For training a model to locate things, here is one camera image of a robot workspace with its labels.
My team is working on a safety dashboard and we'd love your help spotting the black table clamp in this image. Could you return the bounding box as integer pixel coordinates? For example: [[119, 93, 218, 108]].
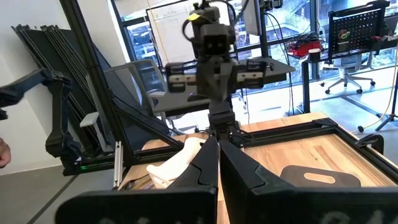
[[354, 133, 385, 156]]

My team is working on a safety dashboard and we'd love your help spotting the dark grey plastic bin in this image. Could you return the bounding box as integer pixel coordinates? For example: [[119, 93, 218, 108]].
[[279, 164, 363, 189]]

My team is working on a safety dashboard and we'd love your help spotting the yellow extension cable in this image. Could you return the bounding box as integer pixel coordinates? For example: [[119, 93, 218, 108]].
[[356, 42, 398, 133]]

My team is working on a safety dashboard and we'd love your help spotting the black aluminium table frame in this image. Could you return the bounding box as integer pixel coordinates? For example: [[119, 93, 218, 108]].
[[58, 0, 398, 190]]

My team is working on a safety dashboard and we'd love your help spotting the black lit computer mouse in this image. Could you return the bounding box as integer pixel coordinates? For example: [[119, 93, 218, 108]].
[[185, 91, 213, 103]]

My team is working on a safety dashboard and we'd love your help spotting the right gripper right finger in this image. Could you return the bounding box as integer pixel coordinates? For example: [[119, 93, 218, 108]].
[[220, 139, 398, 224]]

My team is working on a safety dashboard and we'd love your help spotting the silver aluminium bar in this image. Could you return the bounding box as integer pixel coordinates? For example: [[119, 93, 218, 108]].
[[113, 141, 124, 190]]

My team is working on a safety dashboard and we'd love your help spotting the white office chair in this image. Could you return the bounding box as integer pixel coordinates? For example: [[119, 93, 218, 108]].
[[319, 55, 377, 95]]

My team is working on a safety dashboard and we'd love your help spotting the black pegboard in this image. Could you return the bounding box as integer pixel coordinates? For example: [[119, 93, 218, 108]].
[[327, 1, 392, 60]]

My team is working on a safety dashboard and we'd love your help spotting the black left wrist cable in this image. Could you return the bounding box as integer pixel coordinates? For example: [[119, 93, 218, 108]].
[[182, 14, 205, 43]]

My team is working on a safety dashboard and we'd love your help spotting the grey computer monitor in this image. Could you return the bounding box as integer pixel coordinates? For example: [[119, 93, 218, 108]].
[[241, 0, 270, 58]]

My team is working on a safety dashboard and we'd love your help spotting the dark grey desk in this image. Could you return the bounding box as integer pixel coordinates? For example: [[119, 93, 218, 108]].
[[148, 88, 218, 118], [231, 57, 297, 85]]

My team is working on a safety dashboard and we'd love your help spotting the white plastic bin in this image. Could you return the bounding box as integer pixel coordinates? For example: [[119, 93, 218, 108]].
[[146, 136, 208, 190]]

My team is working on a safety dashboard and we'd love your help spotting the black desk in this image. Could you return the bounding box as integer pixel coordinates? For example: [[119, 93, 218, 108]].
[[287, 37, 398, 114]]

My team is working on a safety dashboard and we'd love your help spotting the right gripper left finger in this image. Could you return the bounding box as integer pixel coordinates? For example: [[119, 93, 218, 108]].
[[55, 136, 220, 224]]

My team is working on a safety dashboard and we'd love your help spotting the grey mesh office chair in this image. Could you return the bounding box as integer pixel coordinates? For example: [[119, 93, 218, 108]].
[[79, 58, 177, 134]]

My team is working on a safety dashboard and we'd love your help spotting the person's hand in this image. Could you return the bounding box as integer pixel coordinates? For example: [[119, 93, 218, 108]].
[[0, 138, 12, 169]]

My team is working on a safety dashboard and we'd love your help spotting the stack of black frames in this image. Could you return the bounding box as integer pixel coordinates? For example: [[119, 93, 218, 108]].
[[11, 23, 108, 153]]

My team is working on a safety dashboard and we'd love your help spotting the red tool case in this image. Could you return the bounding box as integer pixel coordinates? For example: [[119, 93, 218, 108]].
[[286, 39, 325, 58]]

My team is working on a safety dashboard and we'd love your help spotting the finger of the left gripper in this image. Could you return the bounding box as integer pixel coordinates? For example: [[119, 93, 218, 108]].
[[216, 58, 234, 99], [201, 58, 218, 99]]

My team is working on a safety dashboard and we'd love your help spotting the glass whiteboard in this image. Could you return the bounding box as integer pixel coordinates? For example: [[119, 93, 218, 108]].
[[145, 2, 201, 68]]

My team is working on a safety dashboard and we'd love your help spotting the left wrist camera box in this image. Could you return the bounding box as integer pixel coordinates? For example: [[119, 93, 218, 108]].
[[198, 24, 236, 60]]

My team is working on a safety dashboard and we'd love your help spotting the black tripod stand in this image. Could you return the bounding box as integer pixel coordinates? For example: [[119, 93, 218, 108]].
[[374, 74, 398, 132]]

